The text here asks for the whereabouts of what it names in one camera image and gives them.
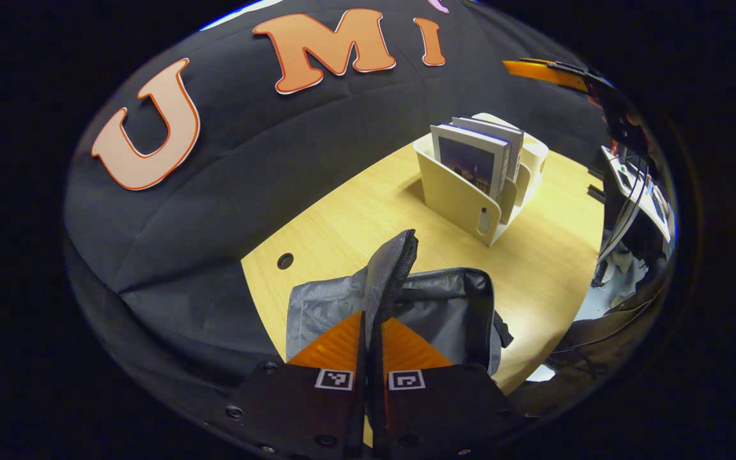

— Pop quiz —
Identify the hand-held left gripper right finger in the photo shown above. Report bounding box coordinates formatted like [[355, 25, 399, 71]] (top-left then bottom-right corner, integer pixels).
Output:
[[368, 316, 519, 459]]

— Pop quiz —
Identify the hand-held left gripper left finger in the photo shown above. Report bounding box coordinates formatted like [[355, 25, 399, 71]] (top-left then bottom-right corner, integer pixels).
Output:
[[224, 311, 369, 459]]

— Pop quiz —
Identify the white portrait cover book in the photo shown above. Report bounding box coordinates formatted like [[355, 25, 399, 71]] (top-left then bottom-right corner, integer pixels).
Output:
[[452, 116, 525, 183]]

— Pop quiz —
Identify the grey schoolbag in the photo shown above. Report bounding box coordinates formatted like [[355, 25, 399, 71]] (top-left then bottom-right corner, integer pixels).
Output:
[[286, 230, 512, 378]]

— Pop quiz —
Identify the blue cover book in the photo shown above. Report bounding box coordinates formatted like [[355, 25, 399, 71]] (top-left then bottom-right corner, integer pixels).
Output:
[[431, 123, 510, 199]]

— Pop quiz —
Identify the white bookshelf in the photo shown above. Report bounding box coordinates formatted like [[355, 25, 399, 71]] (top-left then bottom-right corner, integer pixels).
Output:
[[413, 113, 549, 248]]

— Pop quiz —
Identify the white side desk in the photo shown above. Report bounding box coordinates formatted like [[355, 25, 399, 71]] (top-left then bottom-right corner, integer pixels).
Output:
[[601, 146, 672, 242]]

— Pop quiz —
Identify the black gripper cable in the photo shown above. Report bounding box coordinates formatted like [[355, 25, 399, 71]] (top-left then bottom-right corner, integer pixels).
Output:
[[598, 157, 651, 263]]

